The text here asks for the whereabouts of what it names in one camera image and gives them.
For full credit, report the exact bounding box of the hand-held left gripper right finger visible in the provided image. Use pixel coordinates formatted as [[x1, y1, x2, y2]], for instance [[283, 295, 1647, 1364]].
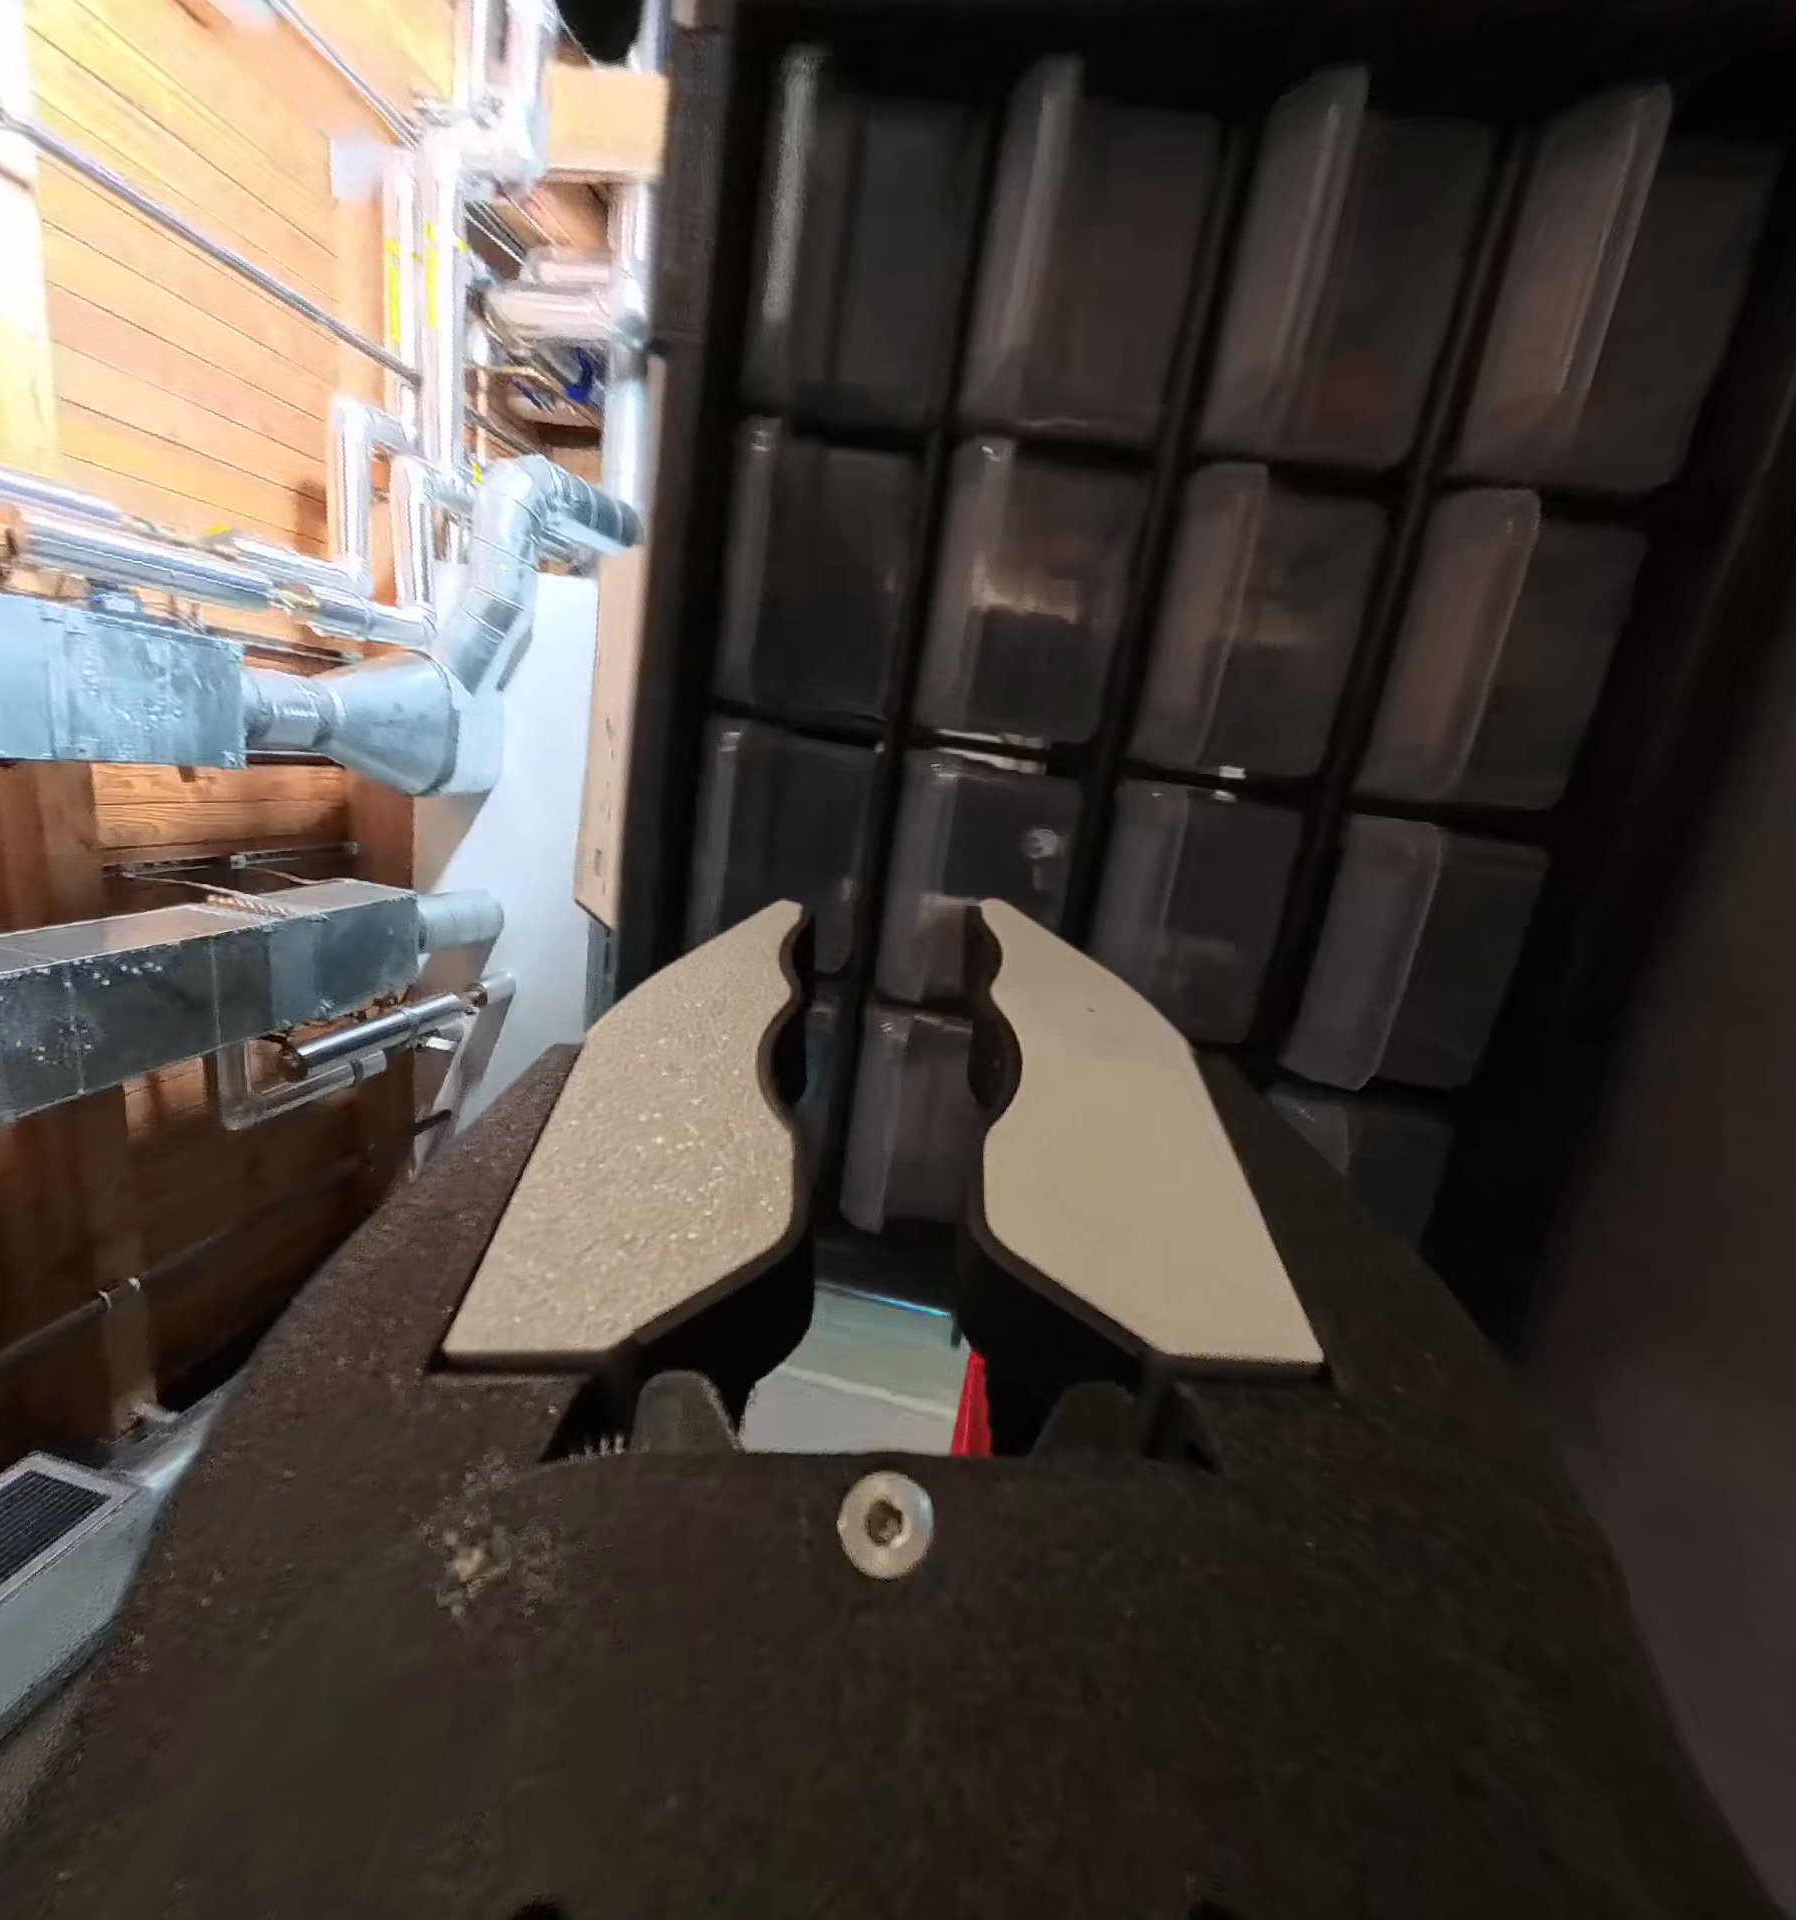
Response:
[[960, 893, 1330, 1381]]

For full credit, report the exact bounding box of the black drawer cabinet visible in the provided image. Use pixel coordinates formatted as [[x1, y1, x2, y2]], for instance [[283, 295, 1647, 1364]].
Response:
[[613, 0, 1796, 1351]]

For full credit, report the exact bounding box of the white vent unit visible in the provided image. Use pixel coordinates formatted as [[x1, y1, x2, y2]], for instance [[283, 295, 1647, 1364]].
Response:
[[0, 1450, 215, 1777]]

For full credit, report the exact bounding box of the wooden ceiling beam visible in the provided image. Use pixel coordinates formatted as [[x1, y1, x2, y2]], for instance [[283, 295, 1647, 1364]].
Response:
[[539, 61, 673, 188]]

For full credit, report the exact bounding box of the metal air duct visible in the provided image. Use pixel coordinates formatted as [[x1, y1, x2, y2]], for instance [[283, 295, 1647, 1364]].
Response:
[[0, 571, 510, 796], [0, 878, 510, 1140]]

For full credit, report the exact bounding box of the silver pipe bundle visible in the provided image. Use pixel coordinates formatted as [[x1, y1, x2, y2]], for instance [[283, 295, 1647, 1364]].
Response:
[[328, 0, 665, 692]]

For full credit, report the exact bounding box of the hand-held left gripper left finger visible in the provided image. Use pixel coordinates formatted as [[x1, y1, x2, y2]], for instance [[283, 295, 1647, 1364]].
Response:
[[437, 901, 814, 1381]]

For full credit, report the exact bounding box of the printed instruction sheet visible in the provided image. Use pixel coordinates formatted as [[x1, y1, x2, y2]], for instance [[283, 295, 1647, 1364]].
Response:
[[576, 526, 648, 930]]

